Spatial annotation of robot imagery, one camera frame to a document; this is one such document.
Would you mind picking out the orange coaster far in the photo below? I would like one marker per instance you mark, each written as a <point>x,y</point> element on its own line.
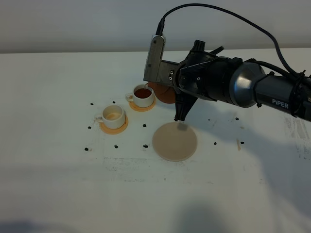
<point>142,109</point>

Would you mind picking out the brown clay teapot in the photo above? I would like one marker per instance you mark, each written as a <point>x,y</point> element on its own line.
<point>165,94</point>

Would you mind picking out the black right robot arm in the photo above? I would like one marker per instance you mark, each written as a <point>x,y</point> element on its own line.
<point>252,82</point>

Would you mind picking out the orange coaster near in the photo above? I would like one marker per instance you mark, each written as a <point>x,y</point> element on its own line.
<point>114,131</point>

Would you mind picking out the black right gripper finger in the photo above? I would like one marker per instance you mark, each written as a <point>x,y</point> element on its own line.
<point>183,104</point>
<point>198,50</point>

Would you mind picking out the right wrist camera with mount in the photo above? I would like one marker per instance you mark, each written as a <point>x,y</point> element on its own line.
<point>158,70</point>

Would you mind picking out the white teacup far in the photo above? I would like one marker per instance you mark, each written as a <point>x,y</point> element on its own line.
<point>142,96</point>

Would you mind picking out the white teacup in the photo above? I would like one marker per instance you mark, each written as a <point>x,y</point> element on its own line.
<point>112,116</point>
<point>142,96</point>

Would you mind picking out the beige round teapot coaster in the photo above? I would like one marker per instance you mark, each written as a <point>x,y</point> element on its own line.
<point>175,141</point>

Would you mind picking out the orange coaster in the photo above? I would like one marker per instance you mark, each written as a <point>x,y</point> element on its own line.
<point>114,131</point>
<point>142,109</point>

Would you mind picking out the white teacup near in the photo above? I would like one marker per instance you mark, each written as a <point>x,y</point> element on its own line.
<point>112,116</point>

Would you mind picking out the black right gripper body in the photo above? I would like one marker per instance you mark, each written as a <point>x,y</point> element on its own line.
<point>193,76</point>

